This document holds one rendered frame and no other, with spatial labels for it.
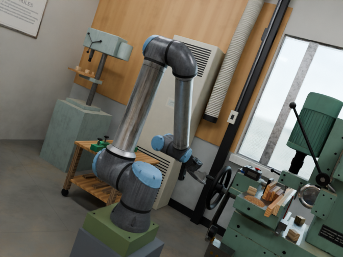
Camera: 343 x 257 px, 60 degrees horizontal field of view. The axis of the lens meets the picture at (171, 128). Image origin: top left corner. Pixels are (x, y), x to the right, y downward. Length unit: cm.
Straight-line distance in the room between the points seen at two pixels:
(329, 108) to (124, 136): 101
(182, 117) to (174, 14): 236
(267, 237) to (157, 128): 191
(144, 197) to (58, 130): 232
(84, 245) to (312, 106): 127
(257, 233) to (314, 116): 65
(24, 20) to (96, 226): 276
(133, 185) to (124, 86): 258
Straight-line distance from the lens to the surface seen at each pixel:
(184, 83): 136
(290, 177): 170
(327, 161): 165
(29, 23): 376
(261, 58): 313
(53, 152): 356
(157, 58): 136
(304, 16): 329
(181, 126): 149
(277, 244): 159
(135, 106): 136
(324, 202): 154
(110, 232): 136
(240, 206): 150
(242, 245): 163
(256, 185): 170
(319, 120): 164
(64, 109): 347
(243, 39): 314
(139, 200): 133
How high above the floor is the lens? 128
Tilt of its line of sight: 8 degrees down
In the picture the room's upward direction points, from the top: 21 degrees clockwise
